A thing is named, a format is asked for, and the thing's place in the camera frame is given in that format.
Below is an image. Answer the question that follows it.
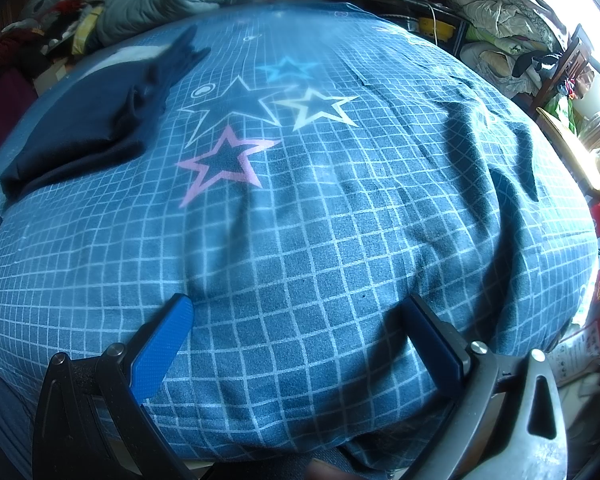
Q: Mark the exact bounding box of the printed paper sheet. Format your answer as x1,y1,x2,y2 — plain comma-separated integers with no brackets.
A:
555,325,600,386

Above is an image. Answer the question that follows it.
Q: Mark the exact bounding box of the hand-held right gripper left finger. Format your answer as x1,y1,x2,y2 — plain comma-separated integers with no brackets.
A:
32,294,201,480

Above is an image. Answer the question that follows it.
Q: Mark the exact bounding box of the dark red cloth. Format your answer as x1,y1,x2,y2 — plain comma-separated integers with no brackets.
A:
0,30,46,76

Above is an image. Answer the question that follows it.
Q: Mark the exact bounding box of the green bag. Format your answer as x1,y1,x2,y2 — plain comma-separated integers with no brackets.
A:
545,95,586,133

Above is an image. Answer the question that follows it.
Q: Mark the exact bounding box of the purple cloth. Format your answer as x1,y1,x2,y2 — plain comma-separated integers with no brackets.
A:
0,70,36,171

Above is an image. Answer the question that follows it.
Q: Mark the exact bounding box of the dark navy garment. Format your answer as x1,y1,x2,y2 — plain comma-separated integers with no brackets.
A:
0,25,213,198

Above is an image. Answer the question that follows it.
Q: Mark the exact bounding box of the pile of folded bedding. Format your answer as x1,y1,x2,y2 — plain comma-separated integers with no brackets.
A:
427,0,576,96

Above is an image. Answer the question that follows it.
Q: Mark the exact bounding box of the panda plush toy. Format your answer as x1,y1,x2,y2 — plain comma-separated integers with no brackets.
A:
22,0,71,26

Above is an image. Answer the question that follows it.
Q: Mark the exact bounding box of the blue checked star bedsheet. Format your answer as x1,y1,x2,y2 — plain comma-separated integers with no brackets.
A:
0,0,600,480

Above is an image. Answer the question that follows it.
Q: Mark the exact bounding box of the wooden chair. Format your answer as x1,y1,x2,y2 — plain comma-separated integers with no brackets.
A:
530,25,596,121

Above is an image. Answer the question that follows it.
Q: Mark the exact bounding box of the pale yellow bag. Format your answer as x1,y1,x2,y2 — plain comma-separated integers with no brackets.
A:
72,7,106,56

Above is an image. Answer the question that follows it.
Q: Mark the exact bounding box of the yellow container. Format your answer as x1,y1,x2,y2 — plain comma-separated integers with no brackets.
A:
417,16,456,43

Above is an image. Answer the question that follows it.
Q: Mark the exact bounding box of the wooden board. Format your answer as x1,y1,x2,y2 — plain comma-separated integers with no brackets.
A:
535,107,600,198

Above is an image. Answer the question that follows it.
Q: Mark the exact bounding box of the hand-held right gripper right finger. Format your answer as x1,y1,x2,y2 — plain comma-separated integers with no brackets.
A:
402,294,576,480

